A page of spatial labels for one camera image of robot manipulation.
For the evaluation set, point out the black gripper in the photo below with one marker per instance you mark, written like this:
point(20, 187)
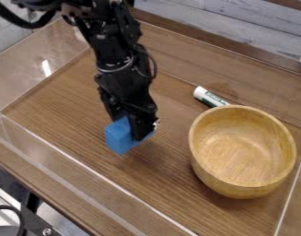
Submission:
point(125, 96)

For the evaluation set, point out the black metal bracket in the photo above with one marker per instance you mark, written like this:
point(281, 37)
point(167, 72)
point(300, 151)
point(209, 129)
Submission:
point(35, 225)

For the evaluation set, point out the blue foam block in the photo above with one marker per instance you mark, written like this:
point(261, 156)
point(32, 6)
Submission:
point(117, 136)

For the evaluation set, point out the clear acrylic tray wall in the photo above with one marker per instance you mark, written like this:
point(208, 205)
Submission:
point(143, 193)

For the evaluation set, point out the white green glue stick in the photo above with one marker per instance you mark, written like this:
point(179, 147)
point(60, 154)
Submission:
point(205, 96)

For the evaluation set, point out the brown wooden bowl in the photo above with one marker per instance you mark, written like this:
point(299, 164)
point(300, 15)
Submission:
point(243, 151)

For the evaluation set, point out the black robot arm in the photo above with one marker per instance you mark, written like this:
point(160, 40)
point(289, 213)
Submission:
point(107, 25)

